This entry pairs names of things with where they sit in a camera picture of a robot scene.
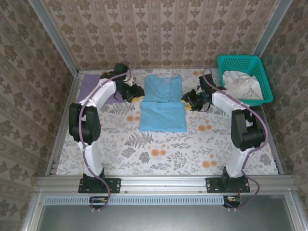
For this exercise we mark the light blue printed t-shirt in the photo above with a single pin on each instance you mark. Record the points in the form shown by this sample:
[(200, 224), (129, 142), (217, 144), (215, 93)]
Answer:
[(163, 115)]

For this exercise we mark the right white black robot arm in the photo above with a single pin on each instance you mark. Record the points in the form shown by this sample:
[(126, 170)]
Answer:
[(223, 101)]

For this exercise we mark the purple folded t-shirt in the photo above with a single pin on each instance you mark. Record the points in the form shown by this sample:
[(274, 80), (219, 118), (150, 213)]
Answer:
[(89, 84)]

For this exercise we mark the white crumpled t-shirt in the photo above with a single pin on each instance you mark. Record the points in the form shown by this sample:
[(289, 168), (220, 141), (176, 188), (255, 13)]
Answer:
[(240, 86)]

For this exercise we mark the floral patterned table cover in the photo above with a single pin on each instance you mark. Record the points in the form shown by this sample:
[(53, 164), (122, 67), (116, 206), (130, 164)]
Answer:
[(154, 154)]

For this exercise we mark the teal plastic basket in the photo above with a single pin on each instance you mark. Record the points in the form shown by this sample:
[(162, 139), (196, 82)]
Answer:
[(261, 69)]

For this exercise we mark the grey metal panel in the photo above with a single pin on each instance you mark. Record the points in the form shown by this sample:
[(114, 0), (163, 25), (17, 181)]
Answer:
[(163, 219)]

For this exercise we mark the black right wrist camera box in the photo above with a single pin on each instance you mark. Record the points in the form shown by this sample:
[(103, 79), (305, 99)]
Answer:
[(188, 96)]

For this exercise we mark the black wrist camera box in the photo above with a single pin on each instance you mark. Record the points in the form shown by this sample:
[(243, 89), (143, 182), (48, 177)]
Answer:
[(137, 91), (188, 96)]

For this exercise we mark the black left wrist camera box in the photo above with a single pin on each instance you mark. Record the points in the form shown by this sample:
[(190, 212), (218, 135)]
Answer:
[(137, 91)]

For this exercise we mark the aluminium side rail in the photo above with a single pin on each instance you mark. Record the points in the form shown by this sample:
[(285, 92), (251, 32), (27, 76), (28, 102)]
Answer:
[(276, 154), (61, 130)]

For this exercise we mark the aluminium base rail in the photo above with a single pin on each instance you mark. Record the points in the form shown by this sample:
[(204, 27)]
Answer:
[(163, 184)]

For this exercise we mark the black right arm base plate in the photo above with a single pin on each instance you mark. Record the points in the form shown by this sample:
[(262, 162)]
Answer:
[(213, 185)]

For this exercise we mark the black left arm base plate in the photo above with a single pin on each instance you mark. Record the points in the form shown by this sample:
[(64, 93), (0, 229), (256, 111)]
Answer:
[(113, 185)]

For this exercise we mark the aluminium frame post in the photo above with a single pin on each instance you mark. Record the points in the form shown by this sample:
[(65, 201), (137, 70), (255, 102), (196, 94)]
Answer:
[(53, 31), (272, 26)]

